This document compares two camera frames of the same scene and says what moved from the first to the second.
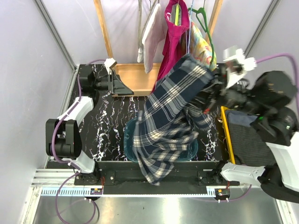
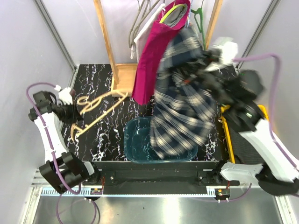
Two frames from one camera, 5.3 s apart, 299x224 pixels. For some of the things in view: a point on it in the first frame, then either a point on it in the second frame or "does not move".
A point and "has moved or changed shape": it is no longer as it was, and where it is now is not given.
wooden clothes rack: x=140 y=78 does not move
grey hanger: x=140 y=31 has moved or changed shape
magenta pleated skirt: x=176 y=24 -> x=172 y=17
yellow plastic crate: x=224 y=108 does not move
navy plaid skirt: x=177 y=108 has moved or changed shape
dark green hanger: x=195 y=11 -> x=199 y=11
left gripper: x=116 y=86 -> x=74 y=116
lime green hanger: x=177 y=14 -> x=170 y=11
